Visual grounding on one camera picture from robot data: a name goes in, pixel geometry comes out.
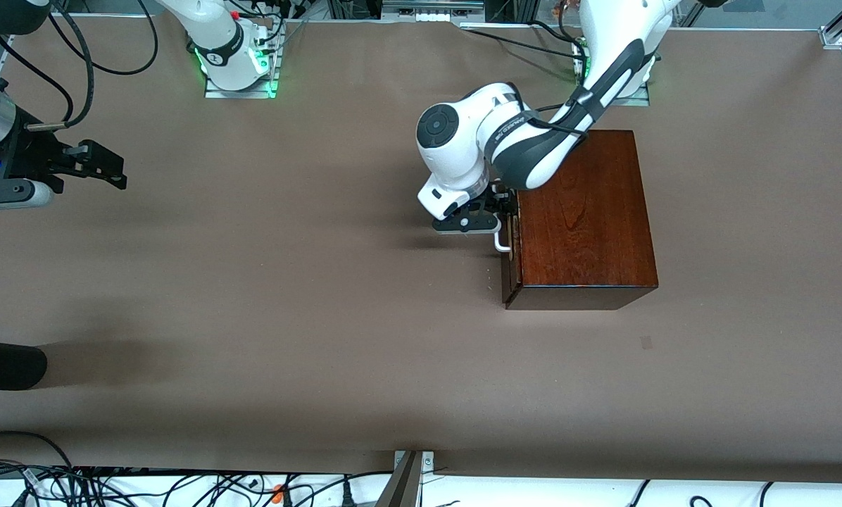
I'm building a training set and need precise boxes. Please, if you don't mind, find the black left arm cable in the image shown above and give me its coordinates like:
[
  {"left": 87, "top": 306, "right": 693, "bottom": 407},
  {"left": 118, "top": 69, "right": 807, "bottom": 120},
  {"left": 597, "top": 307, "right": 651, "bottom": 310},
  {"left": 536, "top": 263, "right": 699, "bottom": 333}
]
[{"left": 527, "top": 84, "right": 594, "bottom": 136}]

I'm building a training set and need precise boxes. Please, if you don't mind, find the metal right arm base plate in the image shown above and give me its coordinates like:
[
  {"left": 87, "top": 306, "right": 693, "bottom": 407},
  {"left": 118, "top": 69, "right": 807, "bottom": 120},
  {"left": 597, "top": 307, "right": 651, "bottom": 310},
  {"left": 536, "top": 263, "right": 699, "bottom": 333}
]
[{"left": 203, "top": 28, "right": 281, "bottom": 100}]

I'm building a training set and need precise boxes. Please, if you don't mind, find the dark brown wooden cabinet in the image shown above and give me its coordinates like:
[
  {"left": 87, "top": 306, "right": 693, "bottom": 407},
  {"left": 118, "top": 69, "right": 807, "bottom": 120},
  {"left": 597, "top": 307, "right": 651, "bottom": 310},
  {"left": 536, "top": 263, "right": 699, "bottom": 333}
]
[{"left": 502, "top": 129, "right": 660, "bottom": 311}]

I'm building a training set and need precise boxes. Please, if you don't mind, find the light wood drawer white handle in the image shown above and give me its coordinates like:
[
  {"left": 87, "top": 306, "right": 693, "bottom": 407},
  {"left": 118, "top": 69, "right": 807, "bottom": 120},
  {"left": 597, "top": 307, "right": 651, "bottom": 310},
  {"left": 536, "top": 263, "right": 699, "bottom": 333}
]
[{"left": 493, "top": 211, "right": 522, "bottom": 305}]

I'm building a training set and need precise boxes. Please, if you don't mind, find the black cable along table edge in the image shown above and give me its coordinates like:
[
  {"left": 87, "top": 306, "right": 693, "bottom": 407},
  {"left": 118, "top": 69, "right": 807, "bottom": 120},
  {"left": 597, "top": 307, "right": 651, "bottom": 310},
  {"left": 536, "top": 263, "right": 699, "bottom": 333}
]
[{"left": 462, "top": 25, "right": 581, "bottom": 58}]

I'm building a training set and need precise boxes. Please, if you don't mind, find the metal table edge bracket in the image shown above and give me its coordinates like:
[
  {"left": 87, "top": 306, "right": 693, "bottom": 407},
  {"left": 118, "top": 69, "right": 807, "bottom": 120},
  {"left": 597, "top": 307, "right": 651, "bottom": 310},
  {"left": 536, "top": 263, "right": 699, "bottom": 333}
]
[{"left": 375, "top": 450, "right": 436, "bottom": 507}]

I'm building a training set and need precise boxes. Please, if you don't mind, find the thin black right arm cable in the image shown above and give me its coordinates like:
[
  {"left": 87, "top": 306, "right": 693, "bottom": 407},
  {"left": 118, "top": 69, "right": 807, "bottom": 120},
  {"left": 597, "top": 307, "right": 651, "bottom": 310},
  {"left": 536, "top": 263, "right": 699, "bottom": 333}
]
[{"left": 61, "top": 0, "right": 160, "bottom": 77}]

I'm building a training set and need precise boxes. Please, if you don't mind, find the black padded cylinder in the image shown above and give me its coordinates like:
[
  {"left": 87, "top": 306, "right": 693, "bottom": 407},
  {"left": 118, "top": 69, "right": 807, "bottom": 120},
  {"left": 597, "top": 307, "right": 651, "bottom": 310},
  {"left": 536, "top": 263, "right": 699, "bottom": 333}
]
[{"left": 0, "top": 339, "right": 48, "bottom": 391}]

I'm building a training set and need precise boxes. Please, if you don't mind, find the white power strip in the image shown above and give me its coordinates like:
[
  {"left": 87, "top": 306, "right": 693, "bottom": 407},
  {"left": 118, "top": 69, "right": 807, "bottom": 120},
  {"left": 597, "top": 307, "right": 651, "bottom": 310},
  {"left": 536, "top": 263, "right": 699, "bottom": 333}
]
[{"left": 381, "top": 0, "right": 486, "bottom": 26}]

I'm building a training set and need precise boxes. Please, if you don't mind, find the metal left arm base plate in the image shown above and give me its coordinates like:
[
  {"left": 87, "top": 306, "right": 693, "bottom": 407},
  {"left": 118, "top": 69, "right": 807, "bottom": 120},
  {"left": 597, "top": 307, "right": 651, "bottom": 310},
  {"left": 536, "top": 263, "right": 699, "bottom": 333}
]
[{"left": 574, "top": 49, "right": 651, "bottom": 107}]

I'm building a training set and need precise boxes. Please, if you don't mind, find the black floor cable loop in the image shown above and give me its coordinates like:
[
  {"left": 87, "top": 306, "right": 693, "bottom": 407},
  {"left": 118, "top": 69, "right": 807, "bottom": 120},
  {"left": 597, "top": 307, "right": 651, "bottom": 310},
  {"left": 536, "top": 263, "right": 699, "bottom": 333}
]
[{"left": 0, "top": 430, "right": 78, "bottom": 507}]

